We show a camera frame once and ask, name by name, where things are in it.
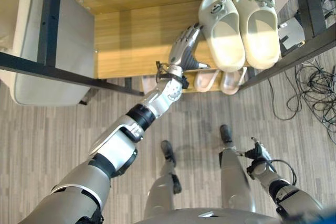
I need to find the blue object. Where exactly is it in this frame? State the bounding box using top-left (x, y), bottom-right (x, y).
top-left (285, 207), bottom-right (336, 224)

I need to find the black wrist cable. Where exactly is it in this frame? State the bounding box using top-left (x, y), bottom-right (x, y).
top-left (267, 158), bottom-right (298, 186)

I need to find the white cushioned sofa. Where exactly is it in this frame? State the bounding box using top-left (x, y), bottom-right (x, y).
top-left (0, 0), bottom-right (96, 108)

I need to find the cream slipper with figure charm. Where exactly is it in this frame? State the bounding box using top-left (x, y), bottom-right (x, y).
top-left (233, 0), bottom-right (281, 70)

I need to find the black metal frame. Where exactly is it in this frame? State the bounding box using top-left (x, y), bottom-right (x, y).
top-left (238, 0), bottom-right (336, 90)
top-left (0, 0), bottom-right (145, 105)

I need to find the grey flat device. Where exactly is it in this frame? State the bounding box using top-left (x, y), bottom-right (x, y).
top-left (277, 17), bottom-right (307, 50)

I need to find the black floor cable tangle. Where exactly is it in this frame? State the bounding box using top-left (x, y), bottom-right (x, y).
top-left (267, 55), bottom-right (336, 141)

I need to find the beige pink slipper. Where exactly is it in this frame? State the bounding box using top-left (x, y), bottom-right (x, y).
top-left (219, 67), bottom-right (248, 95)
top-left (194, 69), bottom-right (221, 93)

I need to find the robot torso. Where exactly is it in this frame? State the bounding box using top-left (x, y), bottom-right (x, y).
top-left (133, 207), bottom-right (282, 224)

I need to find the wooden shoe rack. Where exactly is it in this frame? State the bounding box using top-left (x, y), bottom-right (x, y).
top-left (74, 0), bottom-right (283, 93)

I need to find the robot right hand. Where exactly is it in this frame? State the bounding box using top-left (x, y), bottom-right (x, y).
top-left (237, 136), bottom-right (274, 162)

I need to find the cream slipper with round charm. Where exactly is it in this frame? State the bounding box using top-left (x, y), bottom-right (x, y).
top-left (198, 0), bottom-right (246, 73)

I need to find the robot left leg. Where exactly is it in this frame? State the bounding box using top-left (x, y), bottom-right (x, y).
top-left (145, 140), bottom-right (183, 213)

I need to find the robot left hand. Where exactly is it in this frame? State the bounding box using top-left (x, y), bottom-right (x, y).
top-left (168, 23), bottom-right (211, 72)

